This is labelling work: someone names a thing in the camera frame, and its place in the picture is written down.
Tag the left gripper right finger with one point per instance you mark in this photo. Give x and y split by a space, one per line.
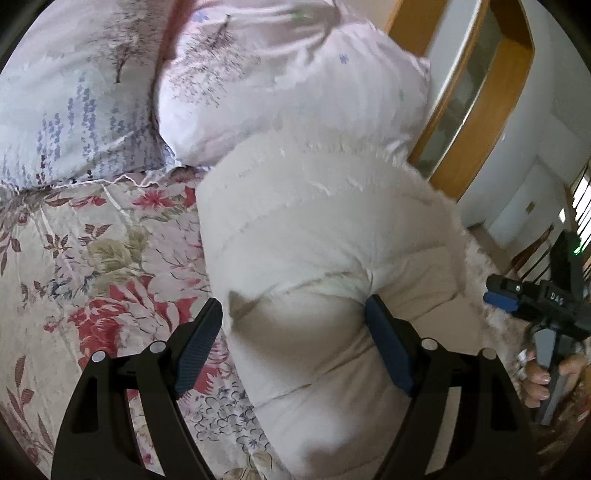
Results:
423 442

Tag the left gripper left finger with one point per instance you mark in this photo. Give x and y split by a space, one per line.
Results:
164 372

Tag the cream puffer down jacket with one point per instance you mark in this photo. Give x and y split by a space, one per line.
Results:
300 226

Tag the right hand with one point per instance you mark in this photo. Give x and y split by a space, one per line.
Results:
536 380

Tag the floral bed sheet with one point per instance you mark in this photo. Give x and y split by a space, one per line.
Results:
101 266

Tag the wooden headboard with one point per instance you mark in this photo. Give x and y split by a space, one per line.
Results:
480 54

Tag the blue lavender print pillow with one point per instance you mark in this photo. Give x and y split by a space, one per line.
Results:
76 94

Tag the pink floral pillow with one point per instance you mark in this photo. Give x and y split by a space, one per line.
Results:
234 69

